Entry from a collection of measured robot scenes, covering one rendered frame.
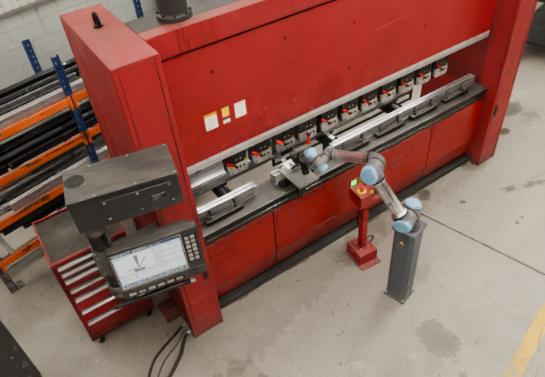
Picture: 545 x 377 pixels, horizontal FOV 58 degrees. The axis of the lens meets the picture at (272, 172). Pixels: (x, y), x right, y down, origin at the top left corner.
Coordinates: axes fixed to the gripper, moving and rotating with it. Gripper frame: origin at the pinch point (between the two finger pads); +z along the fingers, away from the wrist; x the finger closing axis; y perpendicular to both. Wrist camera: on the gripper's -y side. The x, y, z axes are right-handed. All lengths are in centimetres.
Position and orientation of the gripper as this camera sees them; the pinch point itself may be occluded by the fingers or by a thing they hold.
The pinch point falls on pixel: (294, 168)
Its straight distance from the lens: 366.4
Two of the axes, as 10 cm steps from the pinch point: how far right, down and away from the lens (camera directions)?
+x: -8.2, 4.1, -3.9
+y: -4.7, -8.8, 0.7
